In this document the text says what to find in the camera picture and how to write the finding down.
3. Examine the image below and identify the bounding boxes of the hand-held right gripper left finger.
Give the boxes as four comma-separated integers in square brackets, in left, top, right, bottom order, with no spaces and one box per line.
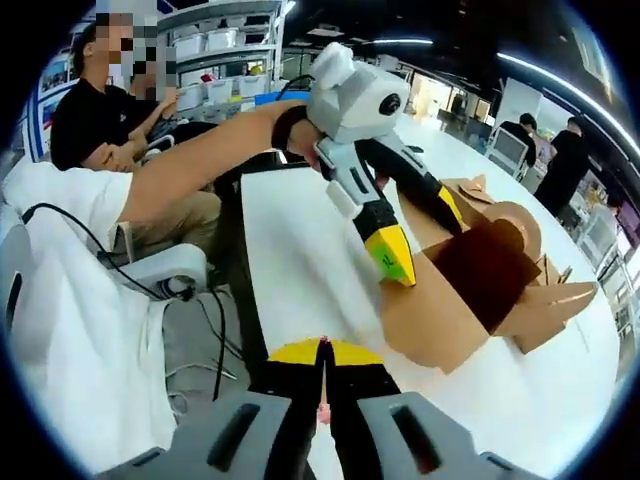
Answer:
[169,337,329,480]

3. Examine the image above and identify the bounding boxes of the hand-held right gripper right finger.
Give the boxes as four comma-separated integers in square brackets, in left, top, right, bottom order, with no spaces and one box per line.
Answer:
[324,338,484,480]

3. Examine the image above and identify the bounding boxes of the brown kraft paper box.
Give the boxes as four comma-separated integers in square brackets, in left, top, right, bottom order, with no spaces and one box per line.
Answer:
[381,173,600,377]

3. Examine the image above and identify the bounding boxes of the group of white storage bins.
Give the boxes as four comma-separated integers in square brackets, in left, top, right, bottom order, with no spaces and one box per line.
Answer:
[172,14,281,112]

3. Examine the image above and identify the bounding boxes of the person's left hand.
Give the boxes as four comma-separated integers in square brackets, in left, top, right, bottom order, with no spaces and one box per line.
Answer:
[287,119,332,175]

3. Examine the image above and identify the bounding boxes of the blue plastic object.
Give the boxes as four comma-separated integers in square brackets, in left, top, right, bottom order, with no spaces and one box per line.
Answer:
[253,88,315,108]

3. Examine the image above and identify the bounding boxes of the white office chair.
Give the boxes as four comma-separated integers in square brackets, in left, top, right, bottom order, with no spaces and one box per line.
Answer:
[486,127,532,177]

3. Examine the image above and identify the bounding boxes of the person's grey trousers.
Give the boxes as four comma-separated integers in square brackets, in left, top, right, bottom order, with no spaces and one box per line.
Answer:
[160,293,251,431]

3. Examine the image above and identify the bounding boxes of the white storage shelf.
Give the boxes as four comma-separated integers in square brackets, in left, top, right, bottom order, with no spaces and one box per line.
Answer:
[158,0,284,115]

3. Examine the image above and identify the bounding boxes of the white chair armrest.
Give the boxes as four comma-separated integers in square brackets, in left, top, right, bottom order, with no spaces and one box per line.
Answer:
[119,243,209,297]
[143,133,177,157]

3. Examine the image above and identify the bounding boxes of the ceiling air conditioner unit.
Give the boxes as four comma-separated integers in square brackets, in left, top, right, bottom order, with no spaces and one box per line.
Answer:
[569,24,615,97]

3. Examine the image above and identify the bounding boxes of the purple screen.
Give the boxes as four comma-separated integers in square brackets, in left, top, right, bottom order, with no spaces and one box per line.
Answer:
[616,201,640,252]

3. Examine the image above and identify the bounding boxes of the grey chest device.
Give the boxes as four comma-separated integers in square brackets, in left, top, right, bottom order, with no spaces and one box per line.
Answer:
[0,219,37,347]

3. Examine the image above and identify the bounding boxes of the black left wrist strap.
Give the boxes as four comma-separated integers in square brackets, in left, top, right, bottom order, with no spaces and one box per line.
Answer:
[271,103,312,152]

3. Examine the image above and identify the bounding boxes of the thin black cable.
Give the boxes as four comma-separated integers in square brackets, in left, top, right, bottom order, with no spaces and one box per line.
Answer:
[20,202,227,402]

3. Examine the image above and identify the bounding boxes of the blue wall poster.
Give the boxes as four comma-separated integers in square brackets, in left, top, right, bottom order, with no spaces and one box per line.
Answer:
[22,29,81,164]

